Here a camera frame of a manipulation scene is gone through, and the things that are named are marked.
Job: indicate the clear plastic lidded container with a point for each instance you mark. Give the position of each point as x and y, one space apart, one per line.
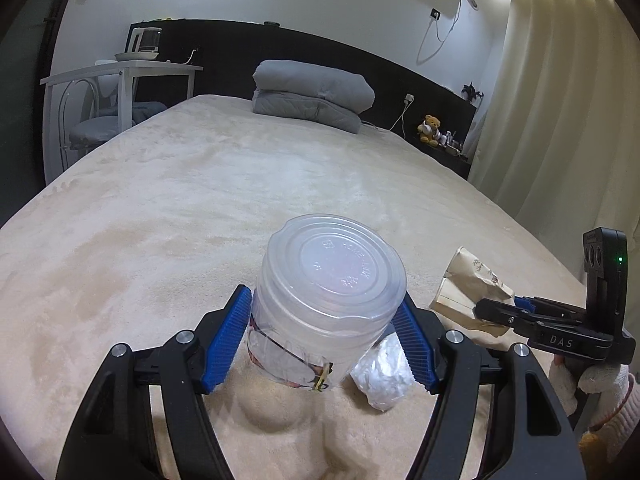
327 290

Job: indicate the white side table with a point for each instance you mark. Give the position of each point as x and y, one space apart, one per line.
127 72

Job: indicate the brown paper cup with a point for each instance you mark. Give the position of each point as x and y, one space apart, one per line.
466 281

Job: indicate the white plastic bag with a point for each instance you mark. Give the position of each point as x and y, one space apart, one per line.
383 374

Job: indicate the right hand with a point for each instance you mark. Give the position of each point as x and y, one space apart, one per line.
613 384

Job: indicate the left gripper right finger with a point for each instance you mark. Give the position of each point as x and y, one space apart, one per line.
528 434

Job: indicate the brown teddy bear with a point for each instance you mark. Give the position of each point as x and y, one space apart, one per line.
429 131

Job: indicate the white appliance on table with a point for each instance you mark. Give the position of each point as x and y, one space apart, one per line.
144 40

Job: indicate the lower grey pillow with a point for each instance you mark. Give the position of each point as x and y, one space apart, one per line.
296 106

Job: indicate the black plant ornament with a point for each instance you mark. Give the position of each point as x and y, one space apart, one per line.
471 94

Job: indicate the upper grey pillow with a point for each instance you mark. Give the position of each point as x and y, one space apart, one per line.
339 87

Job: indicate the metal frame chair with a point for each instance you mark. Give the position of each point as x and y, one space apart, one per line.
98 121

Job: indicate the black headboard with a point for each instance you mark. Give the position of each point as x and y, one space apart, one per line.
229 52

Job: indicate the cream curtain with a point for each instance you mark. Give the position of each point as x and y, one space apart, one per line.
559 150

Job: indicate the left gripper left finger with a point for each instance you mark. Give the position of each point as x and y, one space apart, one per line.
112 434

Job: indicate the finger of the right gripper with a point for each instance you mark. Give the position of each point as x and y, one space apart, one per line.
527 313

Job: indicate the grey pillow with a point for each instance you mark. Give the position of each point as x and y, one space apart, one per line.
296 106
339 87

